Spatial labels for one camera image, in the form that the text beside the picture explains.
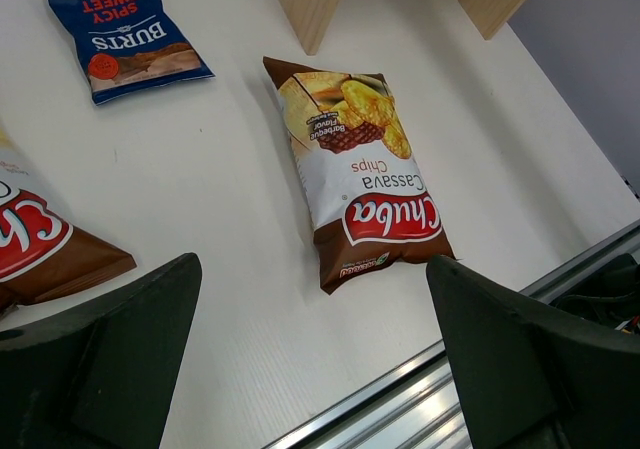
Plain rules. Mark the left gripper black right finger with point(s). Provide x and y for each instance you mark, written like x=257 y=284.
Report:
x=529 y=375

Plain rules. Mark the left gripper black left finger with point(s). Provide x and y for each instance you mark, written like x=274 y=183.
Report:
x=101 y=374

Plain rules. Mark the large Chuba cassava chips bag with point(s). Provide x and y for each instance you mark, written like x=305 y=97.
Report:
x=368 y=201

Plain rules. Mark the blue Burts chilli bag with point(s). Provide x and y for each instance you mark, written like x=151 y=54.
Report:
x=126 y=46

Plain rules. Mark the left Chuba cassava chips bag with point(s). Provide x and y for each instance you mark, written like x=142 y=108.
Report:
x=44 y=256

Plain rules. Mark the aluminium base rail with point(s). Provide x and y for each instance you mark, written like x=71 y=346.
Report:
x=416 y=404

